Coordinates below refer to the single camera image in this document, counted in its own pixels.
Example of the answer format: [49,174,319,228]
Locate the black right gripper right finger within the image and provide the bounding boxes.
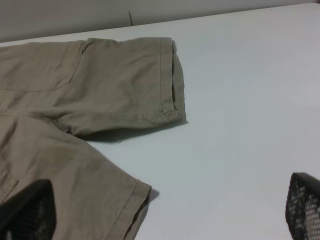
[285,172,320,240]

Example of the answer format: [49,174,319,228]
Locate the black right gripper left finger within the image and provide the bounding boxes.
[0,179,56,240]

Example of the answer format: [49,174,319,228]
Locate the khaki shorts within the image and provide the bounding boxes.
[0,37,186,240]

